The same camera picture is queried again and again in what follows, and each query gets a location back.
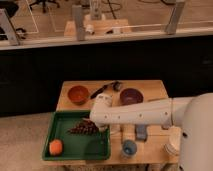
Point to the black handled brush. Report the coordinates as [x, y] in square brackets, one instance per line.
[115, 85]

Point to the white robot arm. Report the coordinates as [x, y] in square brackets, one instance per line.
[194, 115]

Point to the green plastic tray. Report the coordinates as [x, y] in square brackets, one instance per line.
[76, 146]

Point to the blue sponge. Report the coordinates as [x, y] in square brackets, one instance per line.
[141, 132]

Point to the blue plastic cup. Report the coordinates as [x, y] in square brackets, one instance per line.
[129, 148]

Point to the dark grape bunch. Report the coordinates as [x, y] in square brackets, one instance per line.
[84, 127]

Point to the black office chair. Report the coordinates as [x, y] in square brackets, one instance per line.
[43, 3]

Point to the purple bowl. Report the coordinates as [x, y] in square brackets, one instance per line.
[130, 96]

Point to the orange toy fruit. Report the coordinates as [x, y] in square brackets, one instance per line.
[55, 147]

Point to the orange bowl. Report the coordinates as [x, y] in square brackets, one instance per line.
[78, 94]

